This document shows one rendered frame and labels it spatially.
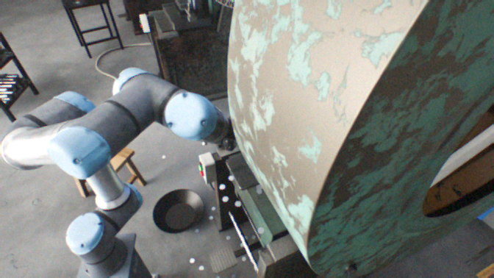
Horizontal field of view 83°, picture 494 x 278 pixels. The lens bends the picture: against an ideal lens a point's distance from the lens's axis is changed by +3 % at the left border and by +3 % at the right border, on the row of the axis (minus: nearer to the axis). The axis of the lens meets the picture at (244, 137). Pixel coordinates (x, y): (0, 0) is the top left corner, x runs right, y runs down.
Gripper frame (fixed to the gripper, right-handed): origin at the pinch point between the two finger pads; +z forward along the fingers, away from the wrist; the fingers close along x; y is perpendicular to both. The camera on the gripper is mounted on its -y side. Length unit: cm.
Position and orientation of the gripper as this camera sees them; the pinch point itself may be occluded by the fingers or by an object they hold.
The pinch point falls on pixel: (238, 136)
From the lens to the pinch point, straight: 78.0
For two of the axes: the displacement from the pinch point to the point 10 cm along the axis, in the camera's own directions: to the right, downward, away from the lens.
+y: -9.7, -1.6, 1.7
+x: -1.7, 9.8, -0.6
